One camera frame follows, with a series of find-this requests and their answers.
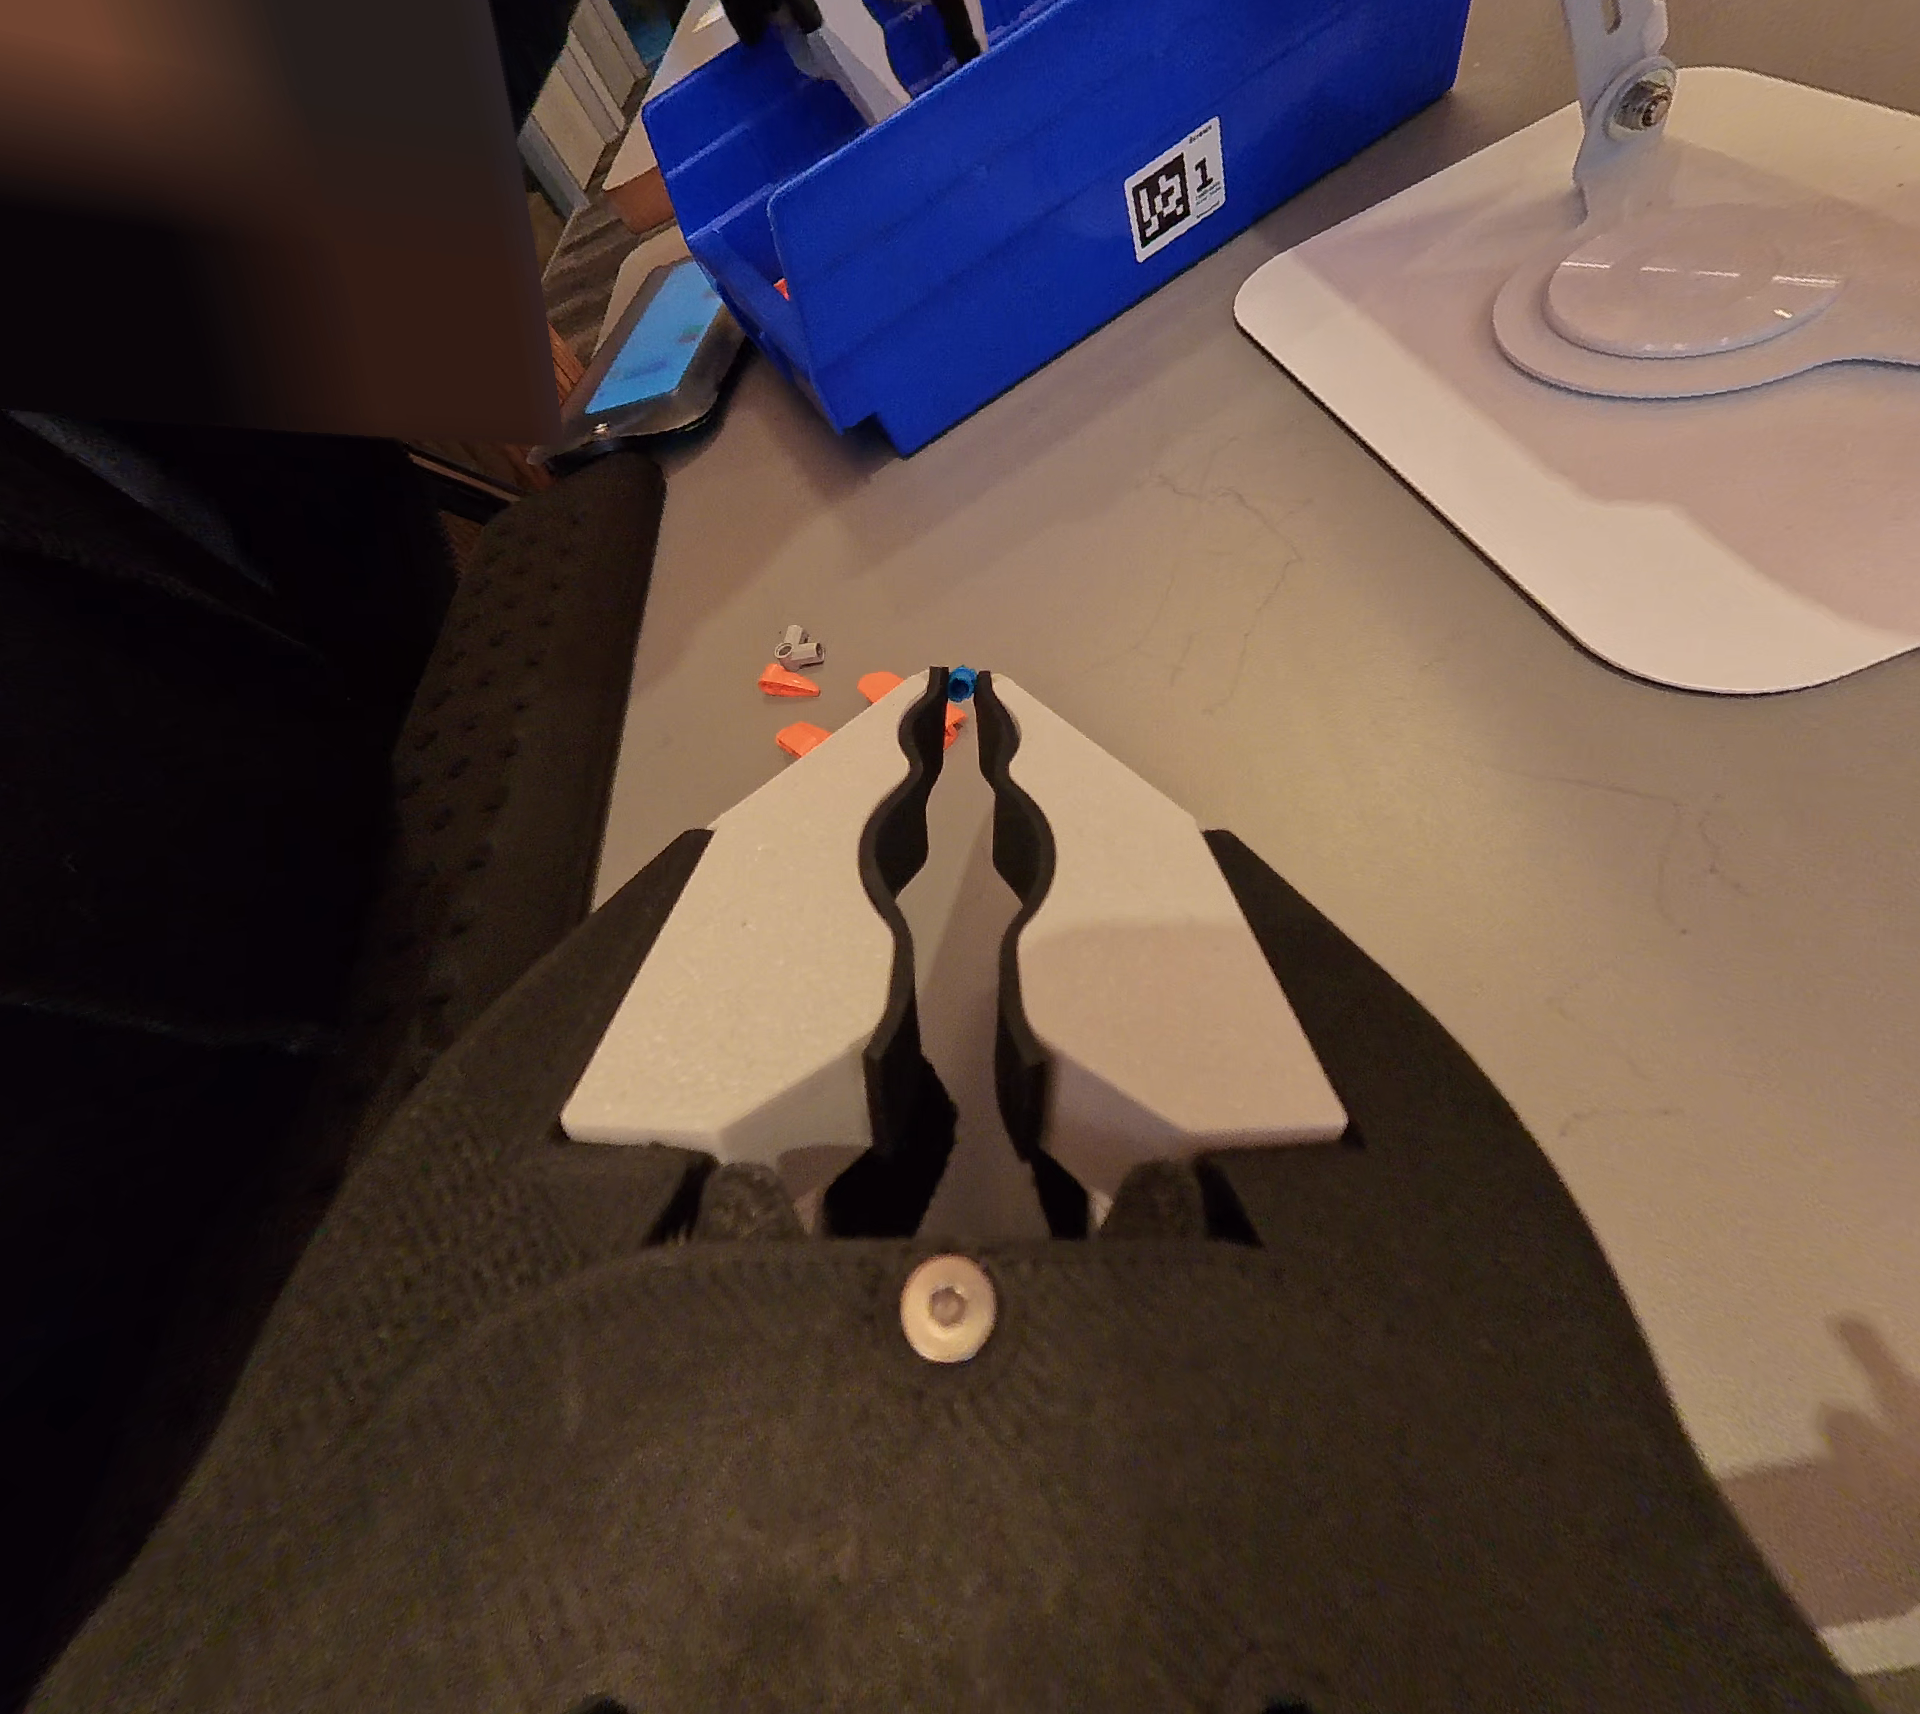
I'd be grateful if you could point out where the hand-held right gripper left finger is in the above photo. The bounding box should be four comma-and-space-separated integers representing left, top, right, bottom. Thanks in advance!
558, 667, 963, 1236

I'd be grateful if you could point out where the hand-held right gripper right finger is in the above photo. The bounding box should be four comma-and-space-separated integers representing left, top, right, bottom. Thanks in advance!
973, 670, 1352, 1236

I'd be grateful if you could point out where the blue plastic bin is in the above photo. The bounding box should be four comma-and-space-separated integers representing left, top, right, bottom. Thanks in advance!
642, 0, 1519, 460

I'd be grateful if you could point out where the black perforated pad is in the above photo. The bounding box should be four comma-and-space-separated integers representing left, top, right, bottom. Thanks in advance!
360, 450, 669, 1086

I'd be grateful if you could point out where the smartphone in leather holder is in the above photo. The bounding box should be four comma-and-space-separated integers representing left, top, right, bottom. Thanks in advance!
532, 256, 751, 466

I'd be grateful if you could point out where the white book stand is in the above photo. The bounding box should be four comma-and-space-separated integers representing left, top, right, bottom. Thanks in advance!
1231, 0, 1920, 700

